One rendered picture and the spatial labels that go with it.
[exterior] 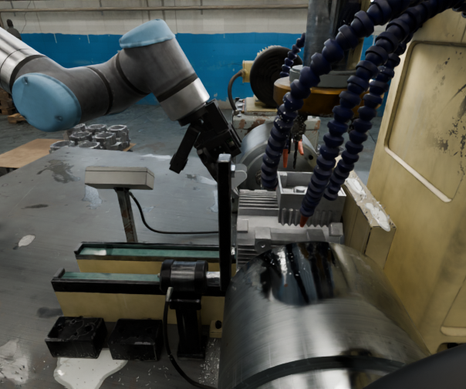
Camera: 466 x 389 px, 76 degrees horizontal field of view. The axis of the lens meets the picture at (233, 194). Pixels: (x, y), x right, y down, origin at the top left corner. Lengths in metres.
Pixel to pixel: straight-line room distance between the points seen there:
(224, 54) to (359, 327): 6.04
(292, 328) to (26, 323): 0.71
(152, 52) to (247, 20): 5.59
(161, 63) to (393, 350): 0.52
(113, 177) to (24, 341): 0.43
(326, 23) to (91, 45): 7.01
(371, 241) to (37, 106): 0.56
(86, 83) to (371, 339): 0.54
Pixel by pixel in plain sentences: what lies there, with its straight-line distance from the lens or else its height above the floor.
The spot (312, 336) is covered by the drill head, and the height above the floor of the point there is 1.16.
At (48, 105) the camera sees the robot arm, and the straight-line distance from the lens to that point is 0.55.
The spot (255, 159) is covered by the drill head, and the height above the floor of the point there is 1.11.
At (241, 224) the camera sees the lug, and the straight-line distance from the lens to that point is 0.58.
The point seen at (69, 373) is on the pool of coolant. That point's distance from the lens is 0.78.
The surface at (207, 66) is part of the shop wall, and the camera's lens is 6.34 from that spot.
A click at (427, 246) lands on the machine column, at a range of 0.62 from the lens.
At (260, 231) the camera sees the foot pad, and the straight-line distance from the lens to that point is 0.58.
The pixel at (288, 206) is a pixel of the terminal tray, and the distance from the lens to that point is 0.58.
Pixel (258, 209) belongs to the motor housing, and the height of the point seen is 1.10.
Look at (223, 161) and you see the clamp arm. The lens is 0.43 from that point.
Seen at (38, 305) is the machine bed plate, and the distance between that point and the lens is 0.95.
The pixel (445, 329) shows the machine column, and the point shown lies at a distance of 0.70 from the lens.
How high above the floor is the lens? 1.41
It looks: 29 degrees down
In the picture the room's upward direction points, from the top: straight up
